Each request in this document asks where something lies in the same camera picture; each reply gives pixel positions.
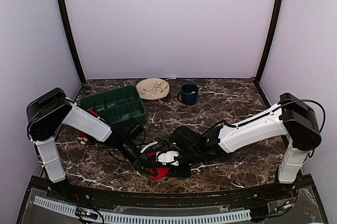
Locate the right circuit board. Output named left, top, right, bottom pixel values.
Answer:
left=274, top=201, right=294, bottom=212

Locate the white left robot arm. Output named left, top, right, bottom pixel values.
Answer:
left=26, top=88, right=157, bottom=201

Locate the red white rolled sock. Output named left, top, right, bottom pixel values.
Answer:
left=77, top=131, right=92, bottom=146

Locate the circuit board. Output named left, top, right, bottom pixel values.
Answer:
left=75, top=207, right=98, bottom=221
left=274, top=201, right=294, bottom=212

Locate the black right frame post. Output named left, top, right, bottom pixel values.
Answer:
left=255, top=0, right=282, bottom=86

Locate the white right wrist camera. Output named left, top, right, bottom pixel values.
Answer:
left=155, top=150, right=180, bottom=166

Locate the dark blue enamel mug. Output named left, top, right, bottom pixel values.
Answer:
left=177, top=83, right=199, bottom=106

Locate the red sock with white pattern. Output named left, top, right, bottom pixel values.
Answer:
left=153, top=165, right=170, bottom=180

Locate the black left frame post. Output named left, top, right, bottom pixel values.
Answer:
left=57, top=0, right=86, bottom=85

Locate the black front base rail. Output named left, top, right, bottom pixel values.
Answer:
left=17, top=175, right=328, bottom=223

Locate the black frame post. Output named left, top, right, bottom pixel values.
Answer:
left=255, top=0, right=282, bottom=86
left=57, top=0, right=86, bottom=85

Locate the left circuit board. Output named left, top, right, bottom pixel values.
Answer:
left=75, top=207, right=98, bottom=221

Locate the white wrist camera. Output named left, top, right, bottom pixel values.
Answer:
left=141, top=141, right=158, bottom=153
left=155, top=150, right=180, bottom=166

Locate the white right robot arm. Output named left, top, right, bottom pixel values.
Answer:
left=168, top=93, right=325, bottom=200

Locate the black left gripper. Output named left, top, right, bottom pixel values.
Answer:
left=119, top=137, right=158, bottom=177

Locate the green plastic divided crate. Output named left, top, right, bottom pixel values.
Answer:
left=80, top=85, right=146, bottom=126

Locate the beige floral ceramic plate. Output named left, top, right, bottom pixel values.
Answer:
left=136, top=78, right=170, bottom=100

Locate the red sock in crate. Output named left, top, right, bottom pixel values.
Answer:
left=88, top=110, right=100, bottom=119

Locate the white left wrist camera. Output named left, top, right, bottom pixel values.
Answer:
left=141, top=141, right=158, bottom=153

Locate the white slotted cable duct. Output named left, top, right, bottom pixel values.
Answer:
left=33, top=196, right=252, bottom=223

